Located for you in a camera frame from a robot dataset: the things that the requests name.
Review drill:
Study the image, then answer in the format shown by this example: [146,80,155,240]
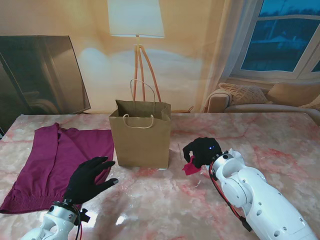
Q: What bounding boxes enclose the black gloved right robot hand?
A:
[182,136,224,169]

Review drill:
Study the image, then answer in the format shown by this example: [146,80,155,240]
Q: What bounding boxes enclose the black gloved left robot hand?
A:
[64,156,120,205]

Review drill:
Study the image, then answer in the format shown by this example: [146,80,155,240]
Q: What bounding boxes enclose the red sock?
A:
[181,155,202,176]

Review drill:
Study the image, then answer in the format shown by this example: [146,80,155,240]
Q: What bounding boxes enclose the left arm red black cables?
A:
[73,202,86,240]

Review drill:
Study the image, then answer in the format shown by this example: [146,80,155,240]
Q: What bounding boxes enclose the kraft paper bag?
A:
[108,78,172,170]

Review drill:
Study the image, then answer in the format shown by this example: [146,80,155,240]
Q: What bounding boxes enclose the dark grey leaning panel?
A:
[0,35,92,136]

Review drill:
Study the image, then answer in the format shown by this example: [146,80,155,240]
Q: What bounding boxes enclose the magenta shorts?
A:
[0,122,115,215]

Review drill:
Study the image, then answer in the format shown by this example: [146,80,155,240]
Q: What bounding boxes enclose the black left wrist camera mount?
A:
[78,208,91,224]

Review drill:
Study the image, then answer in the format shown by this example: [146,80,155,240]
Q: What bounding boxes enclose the printed room scene backdrop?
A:
[0,0,320,116]

